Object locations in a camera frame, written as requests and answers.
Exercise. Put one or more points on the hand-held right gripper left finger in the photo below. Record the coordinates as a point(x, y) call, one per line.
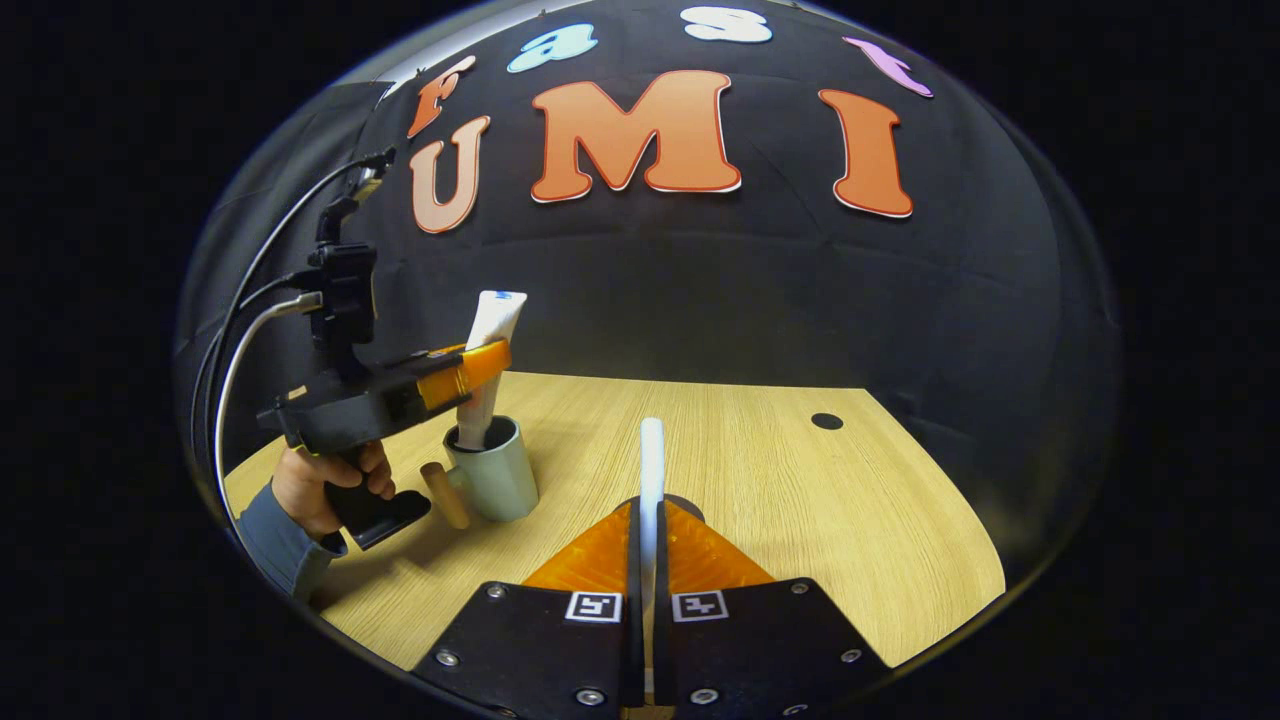
point(540, 650)

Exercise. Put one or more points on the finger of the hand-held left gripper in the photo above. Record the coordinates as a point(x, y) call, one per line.
point(470, 368)

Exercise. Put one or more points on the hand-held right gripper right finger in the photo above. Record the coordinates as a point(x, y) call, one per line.
point(760, 650)

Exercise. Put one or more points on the white toothpaste tube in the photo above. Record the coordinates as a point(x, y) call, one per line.
point(495, 320)

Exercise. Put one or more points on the dark brown round coaster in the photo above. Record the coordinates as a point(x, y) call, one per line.
point(686, 504)

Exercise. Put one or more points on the white toothbrush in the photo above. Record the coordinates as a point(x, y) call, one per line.
point(652, 470)

